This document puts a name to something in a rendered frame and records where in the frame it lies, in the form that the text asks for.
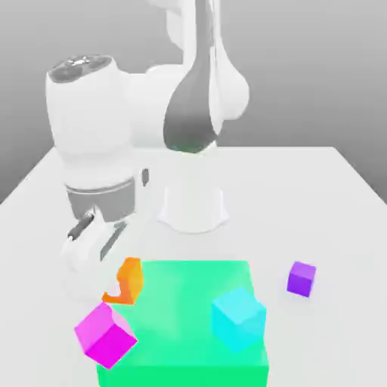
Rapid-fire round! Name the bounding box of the small magenta cube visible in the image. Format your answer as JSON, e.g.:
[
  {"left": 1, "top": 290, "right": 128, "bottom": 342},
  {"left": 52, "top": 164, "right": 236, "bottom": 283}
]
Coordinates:
[{"left": 73, "top": 302, "right": 139, "bottom": 370}]

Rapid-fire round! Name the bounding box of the small cyan cube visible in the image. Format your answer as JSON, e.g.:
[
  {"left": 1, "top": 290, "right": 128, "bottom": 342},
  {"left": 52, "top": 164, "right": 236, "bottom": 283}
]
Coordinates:
[{"left": 210, "top": 286, "right": 268, "bottom": 355}]

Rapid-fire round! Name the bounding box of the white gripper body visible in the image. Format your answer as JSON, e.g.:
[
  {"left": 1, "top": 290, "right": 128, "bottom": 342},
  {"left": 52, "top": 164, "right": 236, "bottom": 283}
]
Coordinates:
[{"left": 59, "top": 215, "right": 129, "bottom": 303}]

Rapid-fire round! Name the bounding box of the large green box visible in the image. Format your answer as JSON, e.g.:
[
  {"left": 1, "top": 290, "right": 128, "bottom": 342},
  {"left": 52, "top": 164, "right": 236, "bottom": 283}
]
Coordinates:
[{"left": 96, "top": 260, "right": 271, "bottom": 387}]

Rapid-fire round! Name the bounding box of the small orange cube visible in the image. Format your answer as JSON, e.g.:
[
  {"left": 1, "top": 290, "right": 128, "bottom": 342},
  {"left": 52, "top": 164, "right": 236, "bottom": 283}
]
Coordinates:
[{"left": 101, "top": 256, "right": 145, "bottom": 306}]

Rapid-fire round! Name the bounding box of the small purple cube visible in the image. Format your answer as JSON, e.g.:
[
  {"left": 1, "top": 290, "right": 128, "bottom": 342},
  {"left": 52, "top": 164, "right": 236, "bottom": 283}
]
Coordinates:
[{"left": 286, "top": 261, "right": 317, "bottom": 299}]

